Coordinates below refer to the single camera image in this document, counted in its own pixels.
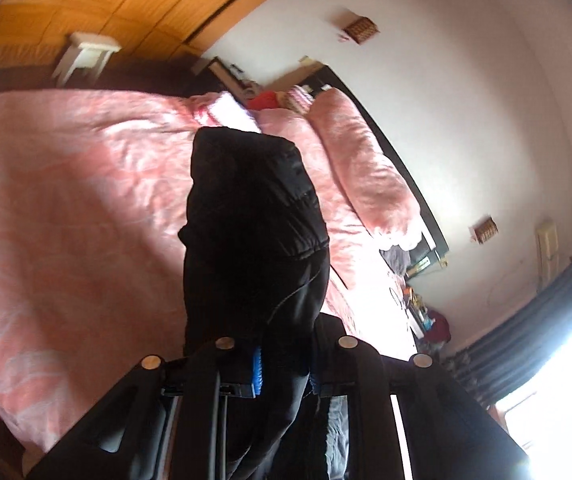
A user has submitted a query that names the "beige wall fixture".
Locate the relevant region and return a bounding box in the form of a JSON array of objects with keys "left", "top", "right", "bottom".
[{"left": 535, "top": 219, "right": 561, "bottom": 282}]

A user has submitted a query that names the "wooden wardrobe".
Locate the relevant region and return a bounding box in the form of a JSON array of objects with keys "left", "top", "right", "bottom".
[{"left": 0, "top": 0, "right": 339, "bottom": 71}]

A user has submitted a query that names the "white small stool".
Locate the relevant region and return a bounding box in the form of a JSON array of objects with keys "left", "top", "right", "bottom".
[{"left": 52, "top": 31, "right": 122, "bottom": 87}]

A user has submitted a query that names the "dark patterned curtain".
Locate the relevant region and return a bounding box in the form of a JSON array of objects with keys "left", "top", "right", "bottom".
[{"left": 443, "top": 260, "right": 572, "bottom": 403}]

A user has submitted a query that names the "dark wooden headboard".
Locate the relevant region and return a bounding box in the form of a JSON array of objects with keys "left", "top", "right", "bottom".
[{"left": 311, "top": 62, "right": 451, "bottom": 270}]

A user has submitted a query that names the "cluttered bedside table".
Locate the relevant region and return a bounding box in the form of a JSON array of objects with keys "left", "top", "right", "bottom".
[{"left": 405, "top": 304, "right": 430, "bottom": 342}]

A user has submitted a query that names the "pink pillow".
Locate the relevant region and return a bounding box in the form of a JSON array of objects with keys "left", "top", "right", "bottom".
[{"left": 306, "top": 87, "right": 424, "bottom": 246}]

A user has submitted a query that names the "lavender folded cloth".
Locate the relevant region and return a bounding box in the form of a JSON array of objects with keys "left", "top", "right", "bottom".
[{"left": 210, "top": 91, "right": 263, "bottom": 134}]

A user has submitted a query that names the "black quilted jacket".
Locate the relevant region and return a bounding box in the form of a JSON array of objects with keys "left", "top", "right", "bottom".
[{"left": 178, "top": 127, "right": 351, "bottom": 480}]

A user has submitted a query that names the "dark grey pillow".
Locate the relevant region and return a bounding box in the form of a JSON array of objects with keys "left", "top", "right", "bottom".
[{"left": 380, "top": 241, "right": 413, "bottom": 275}]

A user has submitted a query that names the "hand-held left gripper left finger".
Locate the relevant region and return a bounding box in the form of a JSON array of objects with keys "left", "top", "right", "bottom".
[{"left": 26, "top": 336, "right": 267, "bottom": 480}]

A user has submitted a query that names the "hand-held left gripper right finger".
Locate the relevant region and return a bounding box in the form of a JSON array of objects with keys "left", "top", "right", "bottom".
[{"left": 310, "top": 313, "right": 531, "bottom": 480}]

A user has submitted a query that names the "pink patterned bed blanket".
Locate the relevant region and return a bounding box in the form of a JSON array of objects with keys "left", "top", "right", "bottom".
[{"left": 0, "top": 87, "right": 417, "bottom": 461}]

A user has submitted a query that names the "dark bedside table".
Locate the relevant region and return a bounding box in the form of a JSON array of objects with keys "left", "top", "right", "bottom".
[{"left": 192, "top": 56, "right": 247, "bottom": 97}]

